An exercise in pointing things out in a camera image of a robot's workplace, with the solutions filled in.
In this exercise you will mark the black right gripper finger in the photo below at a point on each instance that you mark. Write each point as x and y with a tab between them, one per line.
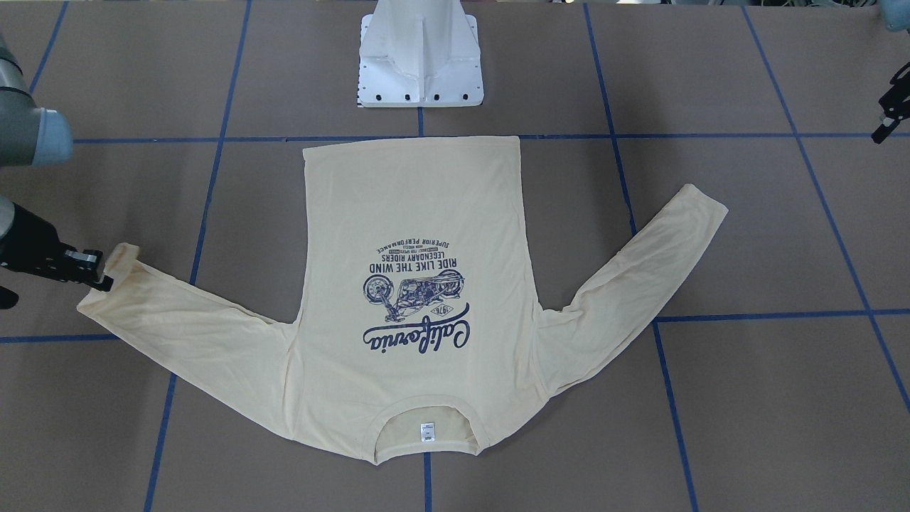
104	284

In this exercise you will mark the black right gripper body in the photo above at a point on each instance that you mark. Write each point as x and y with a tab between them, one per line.
32	244

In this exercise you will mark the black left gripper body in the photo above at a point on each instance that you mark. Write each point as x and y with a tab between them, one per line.
893	108

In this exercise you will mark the cream long-sleeve printed shirt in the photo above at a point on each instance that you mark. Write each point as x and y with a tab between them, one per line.
419	327

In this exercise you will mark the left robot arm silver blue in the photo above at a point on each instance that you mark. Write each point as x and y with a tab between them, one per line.
896	19

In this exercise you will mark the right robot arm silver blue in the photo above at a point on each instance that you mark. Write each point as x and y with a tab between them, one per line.
36	136

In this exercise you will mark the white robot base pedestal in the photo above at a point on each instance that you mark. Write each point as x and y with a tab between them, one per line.
419	54

